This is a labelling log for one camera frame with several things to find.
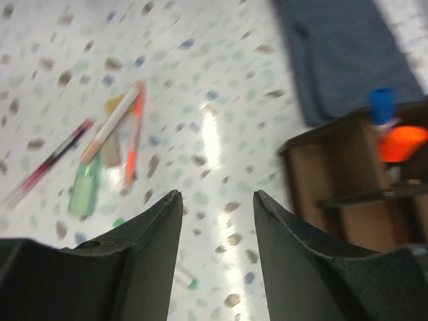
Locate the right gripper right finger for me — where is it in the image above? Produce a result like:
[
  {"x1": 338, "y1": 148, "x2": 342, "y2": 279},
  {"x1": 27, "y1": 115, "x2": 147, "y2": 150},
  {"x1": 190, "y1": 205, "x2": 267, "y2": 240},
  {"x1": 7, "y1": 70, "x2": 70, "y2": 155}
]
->
[{"x1": 253, "y1": 191, "x2": 427, "y2": 320}]

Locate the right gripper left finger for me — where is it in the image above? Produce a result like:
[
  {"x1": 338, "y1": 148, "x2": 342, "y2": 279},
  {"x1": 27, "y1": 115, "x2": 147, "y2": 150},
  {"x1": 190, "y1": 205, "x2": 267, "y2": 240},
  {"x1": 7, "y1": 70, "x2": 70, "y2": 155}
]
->
[{"x1": 1, "y1": 191, "x2": 183, "y2": 320}]

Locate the black orange highlighter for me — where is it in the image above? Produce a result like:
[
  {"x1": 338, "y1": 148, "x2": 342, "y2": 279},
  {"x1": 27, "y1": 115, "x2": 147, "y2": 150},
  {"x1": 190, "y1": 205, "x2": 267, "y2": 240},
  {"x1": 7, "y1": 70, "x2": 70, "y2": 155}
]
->
[{"x1": 379, "y1": 126, "x2": 427, "y2": 163}]

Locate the blue capped white marker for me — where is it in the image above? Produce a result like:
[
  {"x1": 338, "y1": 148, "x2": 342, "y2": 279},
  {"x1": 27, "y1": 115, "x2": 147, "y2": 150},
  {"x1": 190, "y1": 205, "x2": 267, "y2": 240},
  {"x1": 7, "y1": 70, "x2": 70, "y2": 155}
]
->
[{"x1": 368, "y1": 88, "x2": 397, "y2": 130}]

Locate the green capped white marker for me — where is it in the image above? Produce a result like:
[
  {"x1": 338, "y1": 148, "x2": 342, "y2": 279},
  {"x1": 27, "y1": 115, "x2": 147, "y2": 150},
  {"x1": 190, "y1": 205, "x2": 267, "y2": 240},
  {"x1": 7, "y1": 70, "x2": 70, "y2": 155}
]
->
[{"x1": 175, "y1": 264, "x2": 199, "y2": 290}]

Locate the brown wooden desk organizer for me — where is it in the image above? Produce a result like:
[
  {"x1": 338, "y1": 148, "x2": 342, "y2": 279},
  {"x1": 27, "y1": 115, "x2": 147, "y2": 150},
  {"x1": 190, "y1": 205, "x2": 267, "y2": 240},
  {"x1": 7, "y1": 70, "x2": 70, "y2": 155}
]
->
[{"x1": 278, "y1": 108, "x2": 427, "y2": 251}]

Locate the orange gel pen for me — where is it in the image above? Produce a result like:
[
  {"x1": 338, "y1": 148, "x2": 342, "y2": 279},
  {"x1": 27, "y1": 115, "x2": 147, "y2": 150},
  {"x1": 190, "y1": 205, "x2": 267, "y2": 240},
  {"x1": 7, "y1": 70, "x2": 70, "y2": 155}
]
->
[{"x1": 125, "y1": 88, "x2": 144, "y2": 190}]

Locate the tan eraser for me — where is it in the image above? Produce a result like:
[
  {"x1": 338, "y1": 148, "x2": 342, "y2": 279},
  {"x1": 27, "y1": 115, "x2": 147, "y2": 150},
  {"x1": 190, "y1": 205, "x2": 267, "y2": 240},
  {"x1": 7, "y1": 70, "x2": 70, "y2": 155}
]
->
[{"x1": 100, "y1": 132, "x2": 122, "y2": 168}]

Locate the dark red gel pen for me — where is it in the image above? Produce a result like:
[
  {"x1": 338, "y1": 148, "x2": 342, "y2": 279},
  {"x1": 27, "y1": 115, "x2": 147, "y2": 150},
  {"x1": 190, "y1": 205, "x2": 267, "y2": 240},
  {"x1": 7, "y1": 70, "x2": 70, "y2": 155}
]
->
[{"x1": 1, "y1": 118, "x2": 94, "y2": 209}]

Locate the folded dark blue cloth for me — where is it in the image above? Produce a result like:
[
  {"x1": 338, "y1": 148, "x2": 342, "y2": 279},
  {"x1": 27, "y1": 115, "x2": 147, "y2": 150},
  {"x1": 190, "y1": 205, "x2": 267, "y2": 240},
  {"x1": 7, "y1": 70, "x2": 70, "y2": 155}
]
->
[{"x1": 273, "y1": 1, "x2": 425, "y2": 126}]

